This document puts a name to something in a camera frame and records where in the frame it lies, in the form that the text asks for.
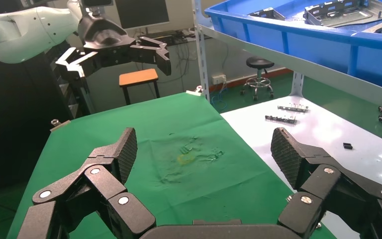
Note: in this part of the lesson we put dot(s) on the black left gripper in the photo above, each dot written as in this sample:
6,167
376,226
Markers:
105,39

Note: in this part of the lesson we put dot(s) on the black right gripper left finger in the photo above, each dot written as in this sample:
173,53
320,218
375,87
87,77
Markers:
128,155

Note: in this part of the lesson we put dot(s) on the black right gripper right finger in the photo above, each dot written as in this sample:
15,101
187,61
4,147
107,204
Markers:
286,155

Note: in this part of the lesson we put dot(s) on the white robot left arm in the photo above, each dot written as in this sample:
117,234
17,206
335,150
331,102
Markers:
29,29

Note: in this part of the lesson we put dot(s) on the orange top stool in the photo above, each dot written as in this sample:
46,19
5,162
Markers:
138,76

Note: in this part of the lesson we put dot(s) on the toothed metal strip part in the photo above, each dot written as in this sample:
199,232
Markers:
280,119
293,108

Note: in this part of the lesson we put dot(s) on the silver binder clip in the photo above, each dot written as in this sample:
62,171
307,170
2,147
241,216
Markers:
59,124
289,198
196,91

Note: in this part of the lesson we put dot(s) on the black computer monitor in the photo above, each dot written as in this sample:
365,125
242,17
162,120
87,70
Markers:
141,13

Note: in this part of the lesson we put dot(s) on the green cloth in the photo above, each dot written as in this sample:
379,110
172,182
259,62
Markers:
177,125

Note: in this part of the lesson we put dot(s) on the small black plastic piece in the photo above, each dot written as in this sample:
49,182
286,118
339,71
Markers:
348,145

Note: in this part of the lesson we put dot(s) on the black equipment box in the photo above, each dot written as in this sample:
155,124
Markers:
177,35

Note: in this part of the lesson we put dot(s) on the black round swivel stool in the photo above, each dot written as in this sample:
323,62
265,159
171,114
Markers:
259,62

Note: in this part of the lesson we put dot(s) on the white power strip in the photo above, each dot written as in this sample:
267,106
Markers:
219,79

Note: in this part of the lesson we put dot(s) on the blue plastic bin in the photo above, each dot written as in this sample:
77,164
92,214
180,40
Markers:
309,43

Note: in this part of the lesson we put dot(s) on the black equipment rack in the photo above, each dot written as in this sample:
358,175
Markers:
13,115

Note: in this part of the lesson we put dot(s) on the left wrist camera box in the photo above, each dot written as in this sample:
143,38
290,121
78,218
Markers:
95,2

